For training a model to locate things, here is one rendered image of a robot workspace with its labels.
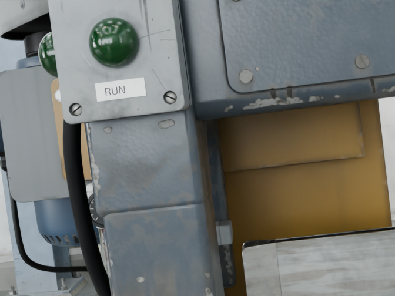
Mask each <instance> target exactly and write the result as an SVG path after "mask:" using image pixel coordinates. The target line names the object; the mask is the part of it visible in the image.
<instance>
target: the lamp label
mask: <svg viewBox="0 0 395 296"><path fill-rule="evenodd" d="M95 89H96V97H97V102H101V101H106V100H115V99H124V98H129V97H138V96H146V90H145V81H144V78H134V79H126V80H117V81H112V82H103V83H95Z"/></svg>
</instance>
